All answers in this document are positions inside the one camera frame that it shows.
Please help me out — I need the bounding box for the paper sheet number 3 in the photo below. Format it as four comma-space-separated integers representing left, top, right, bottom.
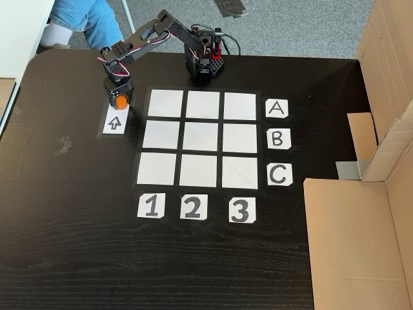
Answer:
228, 197, 257, 223

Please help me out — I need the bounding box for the paper sheet number 2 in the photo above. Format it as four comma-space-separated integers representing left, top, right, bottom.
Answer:
179, 193, 209, 221

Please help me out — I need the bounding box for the white arrow paper sheet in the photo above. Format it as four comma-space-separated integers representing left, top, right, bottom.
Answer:
101, 103, 130, 136

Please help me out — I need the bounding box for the paper sheet letter B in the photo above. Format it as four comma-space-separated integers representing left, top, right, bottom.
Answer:
267, 128, 292, 149

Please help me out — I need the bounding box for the white table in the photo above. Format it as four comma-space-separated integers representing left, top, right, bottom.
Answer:
0, 0, 56, 136

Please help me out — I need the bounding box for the person's leg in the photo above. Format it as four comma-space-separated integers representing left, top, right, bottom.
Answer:
37, 0, 125, 51

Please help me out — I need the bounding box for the red and black clamp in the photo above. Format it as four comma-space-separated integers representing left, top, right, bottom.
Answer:
210, 27, 226, 62

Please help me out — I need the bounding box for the paper sheet letter C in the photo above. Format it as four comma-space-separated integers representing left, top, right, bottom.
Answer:
267, 163, 294, 187

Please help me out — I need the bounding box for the crumpled tape scrap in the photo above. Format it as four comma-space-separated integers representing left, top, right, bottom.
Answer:
54, 135, 73, 158

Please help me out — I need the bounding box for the black power cable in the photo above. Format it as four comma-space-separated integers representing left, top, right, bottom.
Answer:
221, 33, 242, 56

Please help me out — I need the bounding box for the black floor tape patch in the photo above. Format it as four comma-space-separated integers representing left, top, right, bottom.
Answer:
214, 0, 250, 19

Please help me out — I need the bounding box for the white table leg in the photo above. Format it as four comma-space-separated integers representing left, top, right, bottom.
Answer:
120, 0, 137, 36

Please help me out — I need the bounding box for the paper sheet number 1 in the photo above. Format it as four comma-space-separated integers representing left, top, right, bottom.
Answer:
137, 192, 166, 219

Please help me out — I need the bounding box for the paper sheet letter A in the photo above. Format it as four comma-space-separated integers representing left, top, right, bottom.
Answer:
265, 99, 289, 119

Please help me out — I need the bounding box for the brown cardboard panel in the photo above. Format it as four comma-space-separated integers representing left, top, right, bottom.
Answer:
347, 0, 413, 162
303, 98, 413, 310

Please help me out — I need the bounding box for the white nine-square paper grid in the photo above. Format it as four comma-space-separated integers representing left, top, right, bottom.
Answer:
133, 87, 265, 191

